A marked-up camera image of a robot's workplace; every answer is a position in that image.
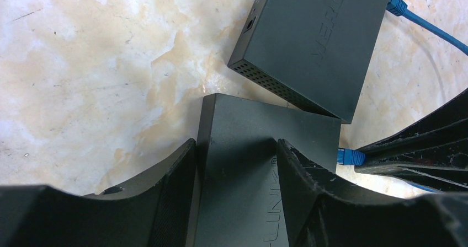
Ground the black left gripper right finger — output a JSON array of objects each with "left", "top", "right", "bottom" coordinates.
[{"left": 276, "top": 139, "right": 467, "bottom": 246}]

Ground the blue ethernet cable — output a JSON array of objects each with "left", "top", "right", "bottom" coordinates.
[{"left": 336, "top": 0, "right": 468, "bottom": 194}]

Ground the black network switch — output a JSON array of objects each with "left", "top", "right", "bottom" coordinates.
[{"left": 227, "top": 0, "right": 388, "bottom": 124}]

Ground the black mat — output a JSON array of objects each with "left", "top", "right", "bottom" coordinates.
[{"left": 188, "top": 93, "right": 341, "bottom": 246}]

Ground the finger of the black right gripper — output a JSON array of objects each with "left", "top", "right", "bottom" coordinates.
[
  {"left": 354, "top": 158, "right": 467, "bottom": 192},
  {"left": 358, "top": 90, "right": 467, "bottom": 158}
]

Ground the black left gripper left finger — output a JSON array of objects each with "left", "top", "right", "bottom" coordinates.
[{"left": 1, "top": 139, "right": 196, "bottom": 246}]

